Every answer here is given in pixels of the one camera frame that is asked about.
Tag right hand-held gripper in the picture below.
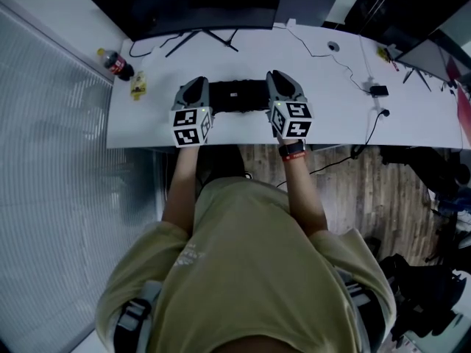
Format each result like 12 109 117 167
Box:
265 69 314 140

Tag cola bottle with yellow cap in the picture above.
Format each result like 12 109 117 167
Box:
96 47 136 82

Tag person's left forearm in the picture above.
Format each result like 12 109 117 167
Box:
160 144 202 237

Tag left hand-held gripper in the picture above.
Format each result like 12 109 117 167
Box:
169 76 215 149

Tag person's black trousers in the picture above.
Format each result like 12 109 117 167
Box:
194 144 255 189

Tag white window blinds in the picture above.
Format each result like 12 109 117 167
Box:
0 0 165 353

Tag black keyboard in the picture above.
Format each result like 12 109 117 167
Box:
207 79 270 115

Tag black wristwatch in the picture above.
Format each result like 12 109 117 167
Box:
277 139 307 158

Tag black plug with cable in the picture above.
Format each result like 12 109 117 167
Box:
364 107 392 147

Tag red board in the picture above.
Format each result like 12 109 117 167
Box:
445 54 471 132

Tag black backpack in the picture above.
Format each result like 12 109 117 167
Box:
378 252 467 342

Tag black floor cable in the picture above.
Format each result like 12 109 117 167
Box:
275 151 364 191

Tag black cabinet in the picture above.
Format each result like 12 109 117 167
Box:
343 0 471 48

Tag person's right forearm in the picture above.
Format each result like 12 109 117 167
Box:
282 154 329 241

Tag black monitor cable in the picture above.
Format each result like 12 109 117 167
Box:
128 34 181 59

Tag olive t-shirt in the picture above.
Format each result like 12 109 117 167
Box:
94 177 397 353

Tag black office chair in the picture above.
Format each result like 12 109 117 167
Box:
378 145 471 207

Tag yellow snack packet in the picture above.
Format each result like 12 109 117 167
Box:
129 70 149 103

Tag long thin black cable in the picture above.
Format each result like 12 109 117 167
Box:
286 26 373 93

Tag large black monitor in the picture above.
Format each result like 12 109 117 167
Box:
89 0 287 59

